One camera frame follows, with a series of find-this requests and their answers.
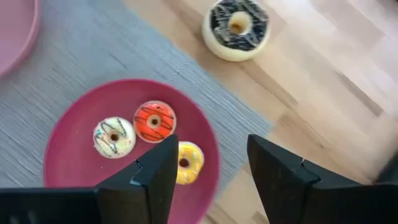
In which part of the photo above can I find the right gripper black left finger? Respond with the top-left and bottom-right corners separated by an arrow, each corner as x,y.
95,134 -> 180,224

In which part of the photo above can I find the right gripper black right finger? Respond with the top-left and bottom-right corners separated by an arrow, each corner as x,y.
247,134 -> 379,224

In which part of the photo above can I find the small yellow frosted donut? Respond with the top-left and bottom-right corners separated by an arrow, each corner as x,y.
175,141 -> 205,186

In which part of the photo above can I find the small white sprinkled donut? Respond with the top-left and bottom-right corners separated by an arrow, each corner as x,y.
93,116 -> 137,160

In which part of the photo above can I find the small orange frosted donut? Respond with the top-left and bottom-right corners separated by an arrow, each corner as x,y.
133,100 -> 177,144

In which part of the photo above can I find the large chocolate frosted donut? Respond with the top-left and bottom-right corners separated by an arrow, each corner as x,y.
201,0 -> 271,63

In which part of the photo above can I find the magenta plate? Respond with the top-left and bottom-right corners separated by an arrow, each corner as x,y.
43,78 -> 221,224

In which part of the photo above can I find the grey woven placemat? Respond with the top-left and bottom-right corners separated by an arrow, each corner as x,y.
0,0 -> 274,200

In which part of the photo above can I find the light pink plate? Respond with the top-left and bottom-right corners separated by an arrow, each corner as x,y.
0,0 -> 42,79

